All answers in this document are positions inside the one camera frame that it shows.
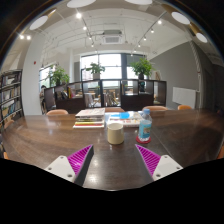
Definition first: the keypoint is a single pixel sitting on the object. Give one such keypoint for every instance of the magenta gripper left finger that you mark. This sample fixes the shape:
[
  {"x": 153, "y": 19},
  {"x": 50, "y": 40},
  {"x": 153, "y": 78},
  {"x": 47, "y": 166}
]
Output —
[{"x": 73, "y": 167}]

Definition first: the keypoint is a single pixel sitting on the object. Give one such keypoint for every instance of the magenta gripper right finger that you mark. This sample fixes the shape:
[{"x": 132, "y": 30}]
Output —
[{"x": 158, "y": 166}]

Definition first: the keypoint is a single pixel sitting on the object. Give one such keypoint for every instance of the clear plastic water bottle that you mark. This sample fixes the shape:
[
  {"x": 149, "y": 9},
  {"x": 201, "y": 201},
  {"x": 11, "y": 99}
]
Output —
[{"x": 145, "y": 126}]

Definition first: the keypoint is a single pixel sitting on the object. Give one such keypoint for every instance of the stack of books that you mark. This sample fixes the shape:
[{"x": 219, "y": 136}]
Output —
[{"x": 90, "y": 118}]

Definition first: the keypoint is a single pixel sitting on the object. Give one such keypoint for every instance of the cream ceramic mug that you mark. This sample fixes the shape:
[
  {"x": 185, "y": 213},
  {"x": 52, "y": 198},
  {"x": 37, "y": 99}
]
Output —
[{"x": 115, "y": 133}]

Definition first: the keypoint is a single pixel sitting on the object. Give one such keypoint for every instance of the magazines with blue lid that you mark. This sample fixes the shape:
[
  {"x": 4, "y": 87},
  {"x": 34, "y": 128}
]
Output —
[{"x": 127, "y": 119}]

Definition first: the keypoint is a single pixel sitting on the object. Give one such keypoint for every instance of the orange chair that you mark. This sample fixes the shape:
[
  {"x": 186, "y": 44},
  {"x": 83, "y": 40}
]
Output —
[
  {"x": 184, "y": 107},
  {"x": 57, "y": 112},
  {"x": 155, "y": 108},
  {"x": 113, "y": 109}
]

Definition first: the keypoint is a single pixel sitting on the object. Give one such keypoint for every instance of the orange chair far left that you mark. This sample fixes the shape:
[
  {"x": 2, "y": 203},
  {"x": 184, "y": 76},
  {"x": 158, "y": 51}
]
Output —
[{"x": 57, "y": 112}]

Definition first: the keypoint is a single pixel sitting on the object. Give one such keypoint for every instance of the orange chair far right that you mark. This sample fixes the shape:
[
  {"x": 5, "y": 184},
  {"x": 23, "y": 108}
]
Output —
[{"x": 184, "y": 107}]

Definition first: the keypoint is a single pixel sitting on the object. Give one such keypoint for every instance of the orange chair middle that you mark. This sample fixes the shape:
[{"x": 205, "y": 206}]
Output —
[{"x": 113, "y": 109}]

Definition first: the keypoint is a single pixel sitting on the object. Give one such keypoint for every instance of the dark low shelf divider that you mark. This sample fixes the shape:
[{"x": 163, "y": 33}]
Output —
[{"x": 127, "y": 94}]

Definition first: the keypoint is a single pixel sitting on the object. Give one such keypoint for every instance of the seated person in background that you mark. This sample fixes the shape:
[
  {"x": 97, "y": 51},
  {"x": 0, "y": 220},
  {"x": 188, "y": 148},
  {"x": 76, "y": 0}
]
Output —
[{"x": 42, "y": 99}]

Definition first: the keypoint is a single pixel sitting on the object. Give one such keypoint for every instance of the left potted plant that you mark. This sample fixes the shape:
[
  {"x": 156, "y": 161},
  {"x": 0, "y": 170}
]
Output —
[{"x": 58, "y": 76}]

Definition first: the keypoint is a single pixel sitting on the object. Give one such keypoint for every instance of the potted plant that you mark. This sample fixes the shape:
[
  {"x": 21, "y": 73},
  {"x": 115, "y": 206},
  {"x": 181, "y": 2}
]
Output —
[
  {"x": 96, "y": 69},
  {"x": 142, "y": 68},
  {"x": 58, "y": 76}
]

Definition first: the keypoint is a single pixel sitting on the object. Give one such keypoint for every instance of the tall bookshelf at left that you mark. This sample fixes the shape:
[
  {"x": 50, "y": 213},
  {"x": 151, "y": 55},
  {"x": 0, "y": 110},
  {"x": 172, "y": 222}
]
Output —
[{"x": 10, "y": 96}]

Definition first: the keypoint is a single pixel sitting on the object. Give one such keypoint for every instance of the middle potted plant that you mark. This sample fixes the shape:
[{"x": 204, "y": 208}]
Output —
[{"x": 96, "y": 69}]

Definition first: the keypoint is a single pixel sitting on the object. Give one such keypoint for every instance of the right potted plant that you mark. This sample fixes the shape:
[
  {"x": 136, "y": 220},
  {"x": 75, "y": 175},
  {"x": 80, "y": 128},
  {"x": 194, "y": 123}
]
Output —
[{"x": 142, "y": 68}]

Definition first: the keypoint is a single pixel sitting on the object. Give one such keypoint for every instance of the ceiling air conditioner unit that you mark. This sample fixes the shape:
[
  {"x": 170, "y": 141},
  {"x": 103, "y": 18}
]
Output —
[{"x": 112, "y": 37}]

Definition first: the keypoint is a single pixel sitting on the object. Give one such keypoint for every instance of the round ceiling lamp far right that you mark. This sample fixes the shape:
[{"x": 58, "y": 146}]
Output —
[{"x": 198, "y": 33}]

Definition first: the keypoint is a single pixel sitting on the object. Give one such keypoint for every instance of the round ceiling lamp left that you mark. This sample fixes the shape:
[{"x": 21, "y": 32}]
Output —
[{"x": 41, "y": 20}]

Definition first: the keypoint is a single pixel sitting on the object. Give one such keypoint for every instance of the round ceiling lamp centre-left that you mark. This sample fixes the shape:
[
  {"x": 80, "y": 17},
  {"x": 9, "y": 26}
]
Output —
[{"x": 79, "y": 3}]

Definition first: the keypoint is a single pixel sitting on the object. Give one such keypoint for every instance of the round ceiling lamp centre-right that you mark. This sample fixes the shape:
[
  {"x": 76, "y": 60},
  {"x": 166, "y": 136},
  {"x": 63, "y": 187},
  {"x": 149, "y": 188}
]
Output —
[{"x": 140, "y": 2}]

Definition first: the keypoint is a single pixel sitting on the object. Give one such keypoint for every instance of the white wall radiator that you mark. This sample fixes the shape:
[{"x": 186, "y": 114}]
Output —
[{"x": 184, "y": 96}]

